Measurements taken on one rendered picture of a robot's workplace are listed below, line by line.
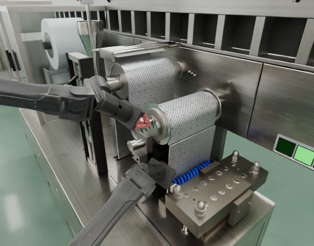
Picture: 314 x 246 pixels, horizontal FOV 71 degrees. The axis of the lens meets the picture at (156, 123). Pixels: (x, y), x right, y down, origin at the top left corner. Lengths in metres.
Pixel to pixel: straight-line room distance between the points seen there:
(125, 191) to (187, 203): 0.29
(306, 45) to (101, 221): 0.70
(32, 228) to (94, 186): 1.24
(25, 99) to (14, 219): 1.86
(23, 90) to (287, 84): 0.74
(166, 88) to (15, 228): 1.78
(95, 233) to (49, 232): 1.66
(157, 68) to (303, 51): 0.50
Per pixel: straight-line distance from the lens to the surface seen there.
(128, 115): 0.63
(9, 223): 2.36
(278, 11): 0.82
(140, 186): 0.59
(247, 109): 0.89
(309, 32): 0.78
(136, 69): 0.88
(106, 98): 0.58
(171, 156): 0.77
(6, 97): 0.60
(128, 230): 0.88
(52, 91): 0.57
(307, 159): 0.86
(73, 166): 1.19
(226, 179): 0.89
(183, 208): 0.77
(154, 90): 0.93
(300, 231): 2.29
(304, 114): 0.81
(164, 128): 0.71
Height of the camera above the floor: 1.61
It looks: 29 degrees down
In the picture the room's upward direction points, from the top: straight up
